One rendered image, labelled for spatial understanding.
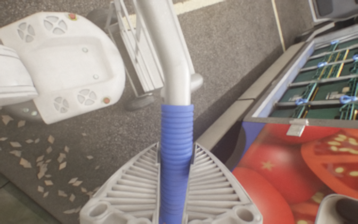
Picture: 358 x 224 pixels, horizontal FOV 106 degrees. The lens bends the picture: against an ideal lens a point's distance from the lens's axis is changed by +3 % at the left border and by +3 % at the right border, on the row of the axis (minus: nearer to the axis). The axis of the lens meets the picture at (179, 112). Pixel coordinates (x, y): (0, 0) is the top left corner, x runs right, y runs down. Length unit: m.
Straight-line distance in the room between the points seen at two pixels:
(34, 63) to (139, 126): 0.80
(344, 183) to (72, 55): 1.43
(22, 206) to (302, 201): 1.51
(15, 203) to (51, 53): 0.93
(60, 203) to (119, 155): 0.49
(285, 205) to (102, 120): 1.26
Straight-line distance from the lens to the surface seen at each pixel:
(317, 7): 4.49
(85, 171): 1.38
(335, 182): 0.88
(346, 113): 1.54
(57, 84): 1.03
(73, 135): 1.32
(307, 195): 0.83
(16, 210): 1.42
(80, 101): 0.94
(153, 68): 1.38
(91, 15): 1.27
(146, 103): 1.11
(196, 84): 0.22
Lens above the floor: 1.30
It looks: 57 degrees down
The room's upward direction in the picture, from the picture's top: 90 degrees clockwise
